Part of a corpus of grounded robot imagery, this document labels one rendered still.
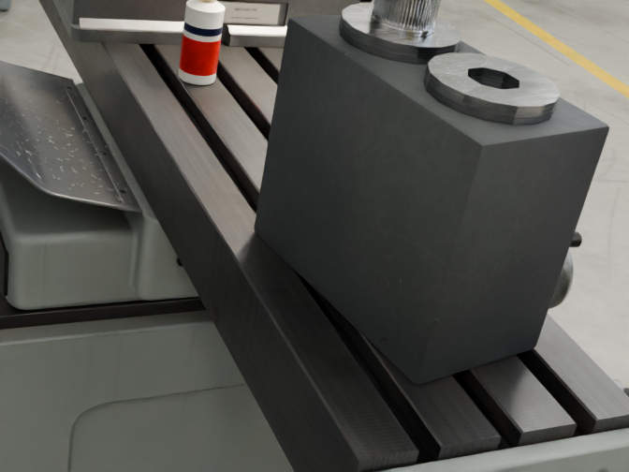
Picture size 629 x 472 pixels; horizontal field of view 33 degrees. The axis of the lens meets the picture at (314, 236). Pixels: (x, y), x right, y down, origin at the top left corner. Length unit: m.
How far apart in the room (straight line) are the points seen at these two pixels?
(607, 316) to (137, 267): 1.94
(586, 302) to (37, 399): 1.97
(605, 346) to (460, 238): 2.07
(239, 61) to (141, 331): 0.33
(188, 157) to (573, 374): 0.40
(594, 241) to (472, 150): 2.58
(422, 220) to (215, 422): 0.62
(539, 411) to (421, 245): 0.15
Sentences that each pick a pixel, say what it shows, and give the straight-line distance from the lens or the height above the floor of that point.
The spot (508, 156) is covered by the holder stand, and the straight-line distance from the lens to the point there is 0.67.
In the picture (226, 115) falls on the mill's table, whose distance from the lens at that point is 1.08.
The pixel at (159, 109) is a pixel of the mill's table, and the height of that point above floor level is 0.97.
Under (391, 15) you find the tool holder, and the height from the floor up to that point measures 1.18.
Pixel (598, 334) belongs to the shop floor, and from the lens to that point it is 2.77.
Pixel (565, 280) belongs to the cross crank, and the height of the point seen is 0.68.
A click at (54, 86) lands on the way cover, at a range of 1.27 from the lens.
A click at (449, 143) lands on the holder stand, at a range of 0.67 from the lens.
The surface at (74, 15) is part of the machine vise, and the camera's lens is 1.22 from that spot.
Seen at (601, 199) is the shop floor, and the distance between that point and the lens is 3.50.
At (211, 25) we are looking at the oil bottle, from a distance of 1.12.
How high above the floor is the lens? 1.40
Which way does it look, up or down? 29 degrees down
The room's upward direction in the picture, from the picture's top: 11 degrees clockwise
